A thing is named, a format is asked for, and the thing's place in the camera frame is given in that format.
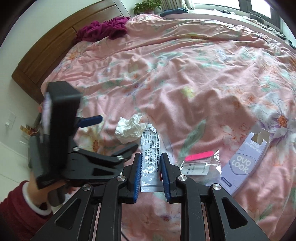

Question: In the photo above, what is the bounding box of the silver printed foil packet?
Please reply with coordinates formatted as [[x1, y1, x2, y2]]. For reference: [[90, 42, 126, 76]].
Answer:
[[140, 123, 163, 192]]

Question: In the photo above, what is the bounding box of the left hand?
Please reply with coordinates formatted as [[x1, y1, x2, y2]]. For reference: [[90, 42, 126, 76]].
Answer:
[[23, 170, 66, 209]]

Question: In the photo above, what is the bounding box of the crumpled white tissue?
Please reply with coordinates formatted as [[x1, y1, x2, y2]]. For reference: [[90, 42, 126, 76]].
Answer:
[[114, 113, 147, 144]]

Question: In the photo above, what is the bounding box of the clear bag pink nail file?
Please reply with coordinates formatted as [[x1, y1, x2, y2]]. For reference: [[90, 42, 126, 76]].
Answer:
[[176, 150, 222, 186]]

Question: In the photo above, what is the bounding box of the purple ovo look box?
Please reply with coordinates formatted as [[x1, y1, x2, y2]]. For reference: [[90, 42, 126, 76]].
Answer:
[[217, 129, 270, 196]]

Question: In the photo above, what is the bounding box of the wooden headboard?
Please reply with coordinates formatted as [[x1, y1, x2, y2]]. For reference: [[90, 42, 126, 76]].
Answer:
[[11, 0, 130, 103]]

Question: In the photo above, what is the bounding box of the pink floral duvet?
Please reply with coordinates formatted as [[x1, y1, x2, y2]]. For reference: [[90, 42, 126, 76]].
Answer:
[[41, 15, 295, 240]]

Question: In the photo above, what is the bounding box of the maroon cloth on bed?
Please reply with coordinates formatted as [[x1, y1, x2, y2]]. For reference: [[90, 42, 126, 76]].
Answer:
[[74, 17, 130, 44]]

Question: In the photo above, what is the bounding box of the potted green plant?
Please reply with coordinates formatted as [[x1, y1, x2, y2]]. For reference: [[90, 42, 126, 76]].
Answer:
[[133, 0, 162, 15]]

